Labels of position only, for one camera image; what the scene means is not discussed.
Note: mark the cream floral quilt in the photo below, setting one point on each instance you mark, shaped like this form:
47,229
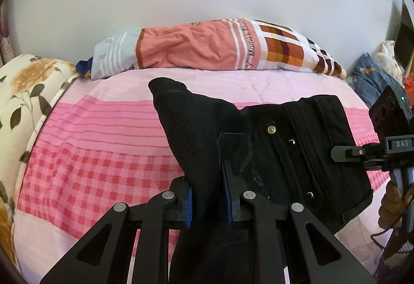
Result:
32,83

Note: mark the white floral cloth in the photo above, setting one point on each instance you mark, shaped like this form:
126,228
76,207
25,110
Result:
388,54

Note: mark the person's right hand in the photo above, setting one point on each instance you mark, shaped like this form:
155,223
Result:
391,206

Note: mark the black pants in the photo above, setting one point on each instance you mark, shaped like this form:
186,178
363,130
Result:
275,154

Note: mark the blue plaid cloth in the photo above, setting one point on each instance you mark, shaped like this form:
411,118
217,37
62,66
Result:
372,80

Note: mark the orange cloth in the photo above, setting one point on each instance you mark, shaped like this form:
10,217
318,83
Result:
410,83

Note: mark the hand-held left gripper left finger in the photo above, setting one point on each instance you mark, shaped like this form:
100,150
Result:
190,206

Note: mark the pink checked bed sheet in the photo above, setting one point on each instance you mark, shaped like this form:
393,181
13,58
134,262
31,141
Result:
97,141

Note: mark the striped plaid pillow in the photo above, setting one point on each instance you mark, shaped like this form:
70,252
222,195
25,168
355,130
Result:
194,47

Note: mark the dark blue cloth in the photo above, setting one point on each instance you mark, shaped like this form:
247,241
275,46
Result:
84,67

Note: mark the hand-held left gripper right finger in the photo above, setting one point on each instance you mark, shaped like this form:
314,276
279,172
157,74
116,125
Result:
228,203

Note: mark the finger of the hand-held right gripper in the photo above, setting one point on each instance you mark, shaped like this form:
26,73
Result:
346,153

